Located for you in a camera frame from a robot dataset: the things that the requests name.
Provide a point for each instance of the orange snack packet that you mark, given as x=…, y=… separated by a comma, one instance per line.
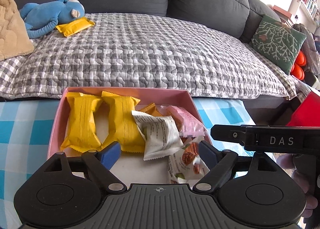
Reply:
x=151, y=110

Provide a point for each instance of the grey checked quilt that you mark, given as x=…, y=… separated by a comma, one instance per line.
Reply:
x=150, y=51

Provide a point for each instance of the orange plush toy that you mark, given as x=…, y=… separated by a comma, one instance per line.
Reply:
x=298, y=66

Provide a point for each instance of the beige fleece blanket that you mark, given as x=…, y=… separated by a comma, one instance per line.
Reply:
x=10, y=26

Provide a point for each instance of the pink cardboard box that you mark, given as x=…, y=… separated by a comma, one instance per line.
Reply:
x=125, y=166

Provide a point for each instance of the person's right hand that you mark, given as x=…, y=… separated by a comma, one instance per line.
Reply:
x=301, y=184

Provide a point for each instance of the flat yellow packet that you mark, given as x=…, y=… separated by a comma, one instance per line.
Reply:
x=75, y=26

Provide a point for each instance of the blue checked tablecloth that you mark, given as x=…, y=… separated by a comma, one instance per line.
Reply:
x=20, y=131

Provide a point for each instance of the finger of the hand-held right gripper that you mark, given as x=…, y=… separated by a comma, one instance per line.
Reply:
x=225, y=132

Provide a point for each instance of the dark clothing pile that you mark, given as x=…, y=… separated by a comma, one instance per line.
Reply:
x=310, y=49

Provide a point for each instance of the white packet grey text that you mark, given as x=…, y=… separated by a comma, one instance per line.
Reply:
x=160, y=136

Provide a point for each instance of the blue plush toy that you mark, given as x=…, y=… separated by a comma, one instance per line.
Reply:
x=47, y=14

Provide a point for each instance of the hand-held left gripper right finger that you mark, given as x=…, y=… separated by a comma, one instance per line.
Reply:
x=207, y=154

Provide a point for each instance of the green patterned cushion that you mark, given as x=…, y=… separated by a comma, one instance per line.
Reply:
x=277, y=39

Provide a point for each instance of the reddish books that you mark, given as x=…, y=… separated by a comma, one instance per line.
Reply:
x=282, y=13

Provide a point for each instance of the red plastic stool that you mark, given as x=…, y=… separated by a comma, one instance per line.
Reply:
x=307, y=111

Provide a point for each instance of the pink wafer packet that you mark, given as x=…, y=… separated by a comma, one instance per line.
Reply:
x=190, y=122

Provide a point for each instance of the large yellow snack packet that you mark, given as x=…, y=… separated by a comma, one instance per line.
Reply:
x=122, y=121
x=81, y=121

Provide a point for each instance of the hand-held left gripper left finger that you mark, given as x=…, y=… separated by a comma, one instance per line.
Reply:
x=111, y=154

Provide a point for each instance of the white packet walnut picture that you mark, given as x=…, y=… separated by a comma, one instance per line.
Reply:
x=186, y=161

